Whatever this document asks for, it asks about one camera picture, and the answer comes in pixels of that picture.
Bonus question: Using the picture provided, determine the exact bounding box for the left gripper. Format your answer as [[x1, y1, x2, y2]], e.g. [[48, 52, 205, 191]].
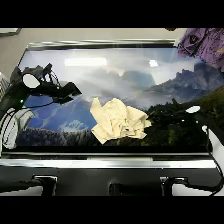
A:
[[49, 81, 83, 105]]

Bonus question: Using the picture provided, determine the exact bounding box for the cream garment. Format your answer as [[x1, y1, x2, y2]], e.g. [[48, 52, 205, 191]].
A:
[[89, 96, 153, 145]]

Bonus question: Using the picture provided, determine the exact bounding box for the purple garment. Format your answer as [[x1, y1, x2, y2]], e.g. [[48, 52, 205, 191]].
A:
[[176, 27, 224, 73]]

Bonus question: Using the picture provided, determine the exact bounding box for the silver frame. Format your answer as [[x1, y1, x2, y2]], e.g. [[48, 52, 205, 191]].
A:
[[0, 151, 224, 197]]

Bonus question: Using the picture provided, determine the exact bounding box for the black cable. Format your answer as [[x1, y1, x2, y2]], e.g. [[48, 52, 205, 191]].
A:
[[181, 128, 224, 196]]

